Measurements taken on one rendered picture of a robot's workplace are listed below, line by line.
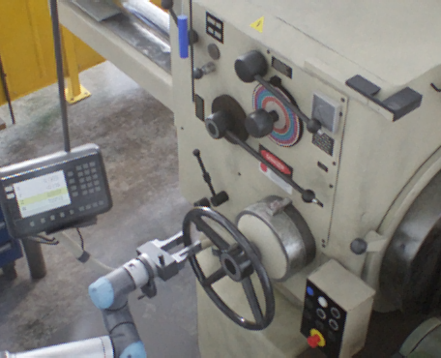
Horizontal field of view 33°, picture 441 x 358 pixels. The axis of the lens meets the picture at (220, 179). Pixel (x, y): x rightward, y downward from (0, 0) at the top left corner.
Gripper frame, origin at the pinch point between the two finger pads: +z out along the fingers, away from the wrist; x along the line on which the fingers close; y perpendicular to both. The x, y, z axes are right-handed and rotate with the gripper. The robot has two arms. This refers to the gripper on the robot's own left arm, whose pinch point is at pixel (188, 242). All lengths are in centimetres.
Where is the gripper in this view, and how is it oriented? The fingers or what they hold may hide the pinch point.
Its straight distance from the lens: 215.6
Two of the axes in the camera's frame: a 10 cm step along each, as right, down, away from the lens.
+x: -6.2, -3.5, 7.0
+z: 7.7, -4.3, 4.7
